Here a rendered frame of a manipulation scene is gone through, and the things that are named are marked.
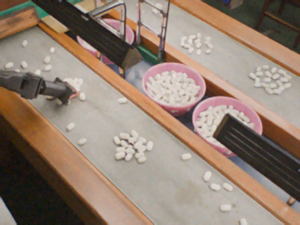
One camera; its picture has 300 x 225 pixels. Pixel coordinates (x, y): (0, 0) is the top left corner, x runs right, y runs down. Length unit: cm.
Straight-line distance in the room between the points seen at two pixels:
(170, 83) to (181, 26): 42
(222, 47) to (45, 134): 94
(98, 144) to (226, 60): 75
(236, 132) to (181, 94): 61
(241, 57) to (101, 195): 97
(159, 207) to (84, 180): 26
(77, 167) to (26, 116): 30
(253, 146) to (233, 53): 91
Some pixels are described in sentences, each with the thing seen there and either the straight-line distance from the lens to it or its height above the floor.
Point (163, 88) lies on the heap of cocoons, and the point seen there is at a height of 75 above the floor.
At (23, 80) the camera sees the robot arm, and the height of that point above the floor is 95.
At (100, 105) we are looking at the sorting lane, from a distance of 145.
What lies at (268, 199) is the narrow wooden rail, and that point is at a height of 76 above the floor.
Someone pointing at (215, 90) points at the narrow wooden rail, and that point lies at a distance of 158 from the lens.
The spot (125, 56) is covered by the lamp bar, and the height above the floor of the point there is 108.
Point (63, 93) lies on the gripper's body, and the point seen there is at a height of 83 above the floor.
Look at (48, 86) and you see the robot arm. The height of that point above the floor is 89.
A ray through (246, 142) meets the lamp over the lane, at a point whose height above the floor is 109.
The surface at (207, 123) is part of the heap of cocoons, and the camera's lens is 143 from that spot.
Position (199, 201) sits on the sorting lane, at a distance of 122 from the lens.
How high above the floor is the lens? 179
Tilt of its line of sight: 47 degrees down
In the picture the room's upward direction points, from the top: 6 degrees clockwise
